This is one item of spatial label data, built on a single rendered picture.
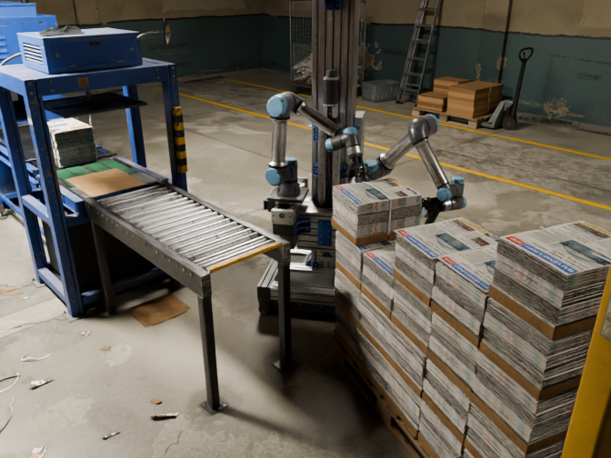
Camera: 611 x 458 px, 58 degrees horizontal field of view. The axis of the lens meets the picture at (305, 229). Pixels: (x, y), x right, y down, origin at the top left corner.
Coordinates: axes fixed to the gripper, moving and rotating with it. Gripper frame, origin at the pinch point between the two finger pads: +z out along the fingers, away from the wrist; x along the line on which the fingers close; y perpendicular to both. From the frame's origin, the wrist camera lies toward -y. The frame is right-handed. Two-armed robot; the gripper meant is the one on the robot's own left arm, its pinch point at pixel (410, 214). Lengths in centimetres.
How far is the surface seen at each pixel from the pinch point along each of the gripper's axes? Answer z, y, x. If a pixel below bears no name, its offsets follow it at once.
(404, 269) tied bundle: 44, 6, 63
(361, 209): 43, 18, 21
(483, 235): 13, 21, 74
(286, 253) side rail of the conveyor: 73, -11, -2
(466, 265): 37, 21, 94
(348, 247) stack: 44.7, -6.6, 12.2
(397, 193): 18.8, 20.5, 14.5
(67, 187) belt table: 177, -6, -138
